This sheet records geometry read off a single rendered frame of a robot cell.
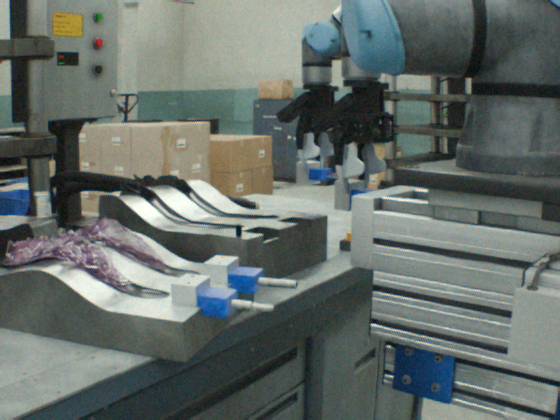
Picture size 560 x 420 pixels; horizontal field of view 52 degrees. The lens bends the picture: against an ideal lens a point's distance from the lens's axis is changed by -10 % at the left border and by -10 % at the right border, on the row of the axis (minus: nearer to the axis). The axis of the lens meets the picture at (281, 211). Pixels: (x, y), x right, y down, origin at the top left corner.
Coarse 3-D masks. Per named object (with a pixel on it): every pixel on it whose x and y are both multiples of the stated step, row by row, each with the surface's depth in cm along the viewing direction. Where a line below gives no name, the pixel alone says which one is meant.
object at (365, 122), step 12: (348, 84) 112; (360, 84) 111; (372, 84) 110; (384, 84) 111; (360, 96) 113; (372, 96) 111; (360, 108) 114; (372, 108) 111; (348, 120) 113; (360, 120) 111; (372, 120) 110; (384, 120) 113; (348, 132) 114; (360, 132) 113; (372, 132) 110; (384, 132) 113
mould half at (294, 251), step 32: (128, 192) 121; (160, 192) 126; (128, 224) 117; (160, 224) 114; (256, 224) 113; (288, 224) 113; (320, 224) 120; (192, 256) 108; (256, 256) 104; (288, 256) 112; (320, 256) 121
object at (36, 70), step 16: (32, 0) 141; (32, 16) 142; (32, 32) 142; (32, 64) 144; (32, 80) 144; (32, 96) 145; (32, 112) 146; (32, 128) 146; (32, 160) 148; (48, 160) 151; (32, 176) 149; (48, 176) 151; (32, 192) 150; (48, 192) 152; (32, 208) 151; (48, 208) 152
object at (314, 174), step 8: (296, 168) 154; (312, 168) 152; (320, 168) 152; (328, 168) 152; (296, 176) 155; (304, 176) 153; (312, 176) 152; (320, 176) 151; (328, 176) 151; (336, 176) 149; (304, 184) 154; (312, 184) 155
